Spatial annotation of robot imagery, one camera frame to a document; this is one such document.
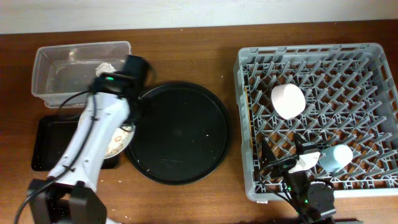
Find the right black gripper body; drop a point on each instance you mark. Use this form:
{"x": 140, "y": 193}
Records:
{"x": 283, "y": 167}

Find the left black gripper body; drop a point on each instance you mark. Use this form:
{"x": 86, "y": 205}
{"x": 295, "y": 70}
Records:
{"x": 143, "y": 112}

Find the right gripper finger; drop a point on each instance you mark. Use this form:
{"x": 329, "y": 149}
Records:
{"x": 267, "y": 155}
{"x": 300, "y": 144}

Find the blue plastic cup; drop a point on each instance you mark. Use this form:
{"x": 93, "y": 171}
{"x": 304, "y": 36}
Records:
{"x": 335, "y": 158}

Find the grey plate with food scraps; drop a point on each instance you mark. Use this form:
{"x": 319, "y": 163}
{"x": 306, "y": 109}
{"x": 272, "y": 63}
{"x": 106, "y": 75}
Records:
{"x": 120, "y": 140}

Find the white napkin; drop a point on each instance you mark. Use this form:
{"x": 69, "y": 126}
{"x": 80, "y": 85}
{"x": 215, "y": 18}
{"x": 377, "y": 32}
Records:
{"x": 104, "y": 68}

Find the wooden chopstick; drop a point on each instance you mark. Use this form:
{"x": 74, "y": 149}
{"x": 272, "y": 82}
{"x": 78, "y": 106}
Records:
{"x": 248, "y": 117}

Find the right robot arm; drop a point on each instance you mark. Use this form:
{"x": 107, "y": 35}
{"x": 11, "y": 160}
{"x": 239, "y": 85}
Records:
{"x": 313, "y": 200}

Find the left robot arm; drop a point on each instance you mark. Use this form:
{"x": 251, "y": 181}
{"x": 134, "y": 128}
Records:
{"x": 68, "y": 194}

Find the grey dishwasher rack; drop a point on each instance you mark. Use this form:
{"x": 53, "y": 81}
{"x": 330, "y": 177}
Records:
{"x": 351, "y": 99}

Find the black round tray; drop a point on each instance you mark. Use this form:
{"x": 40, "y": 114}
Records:
{"x": 183, "y": 135}

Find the clear plastic bin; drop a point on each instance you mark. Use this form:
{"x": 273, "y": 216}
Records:
{"x": 61, "y": 71}

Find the black rectangular tray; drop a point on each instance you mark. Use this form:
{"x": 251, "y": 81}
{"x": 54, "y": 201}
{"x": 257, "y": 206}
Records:
{"x": 53, "y": 136}

